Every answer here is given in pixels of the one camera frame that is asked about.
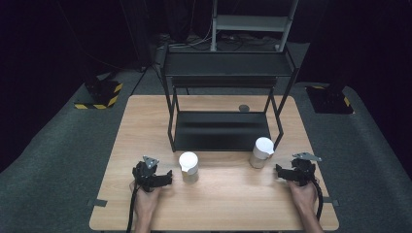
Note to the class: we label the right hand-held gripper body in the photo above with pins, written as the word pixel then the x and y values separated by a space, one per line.
pixel 304 170

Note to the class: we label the black metal shelf rack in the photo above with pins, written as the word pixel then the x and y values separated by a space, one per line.
pixel 220 129

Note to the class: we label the grey tape piece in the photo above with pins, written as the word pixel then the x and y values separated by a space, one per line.
pixel 332 202
pixel 97 203

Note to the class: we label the grey round table cap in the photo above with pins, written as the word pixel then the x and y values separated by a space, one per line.
pixel 244 108

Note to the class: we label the white cup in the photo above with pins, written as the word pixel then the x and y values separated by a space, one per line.
pixel 188 165
pixel 261 150

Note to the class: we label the black yellow-striped stand base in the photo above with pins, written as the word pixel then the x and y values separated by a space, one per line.
pixel 328 101
pixel 102 92

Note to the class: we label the grey felt mat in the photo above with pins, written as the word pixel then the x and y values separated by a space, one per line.
pixel 48 161

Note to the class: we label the grey metal stand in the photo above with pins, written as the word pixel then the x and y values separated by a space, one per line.
pixel 249 23

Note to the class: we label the person's right hand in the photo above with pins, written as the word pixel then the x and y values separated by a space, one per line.
pixel 303 194

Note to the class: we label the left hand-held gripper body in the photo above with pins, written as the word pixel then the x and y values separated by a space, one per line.
pixel 145 176

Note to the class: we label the person's left hand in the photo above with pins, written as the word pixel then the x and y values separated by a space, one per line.
pixel 146 198

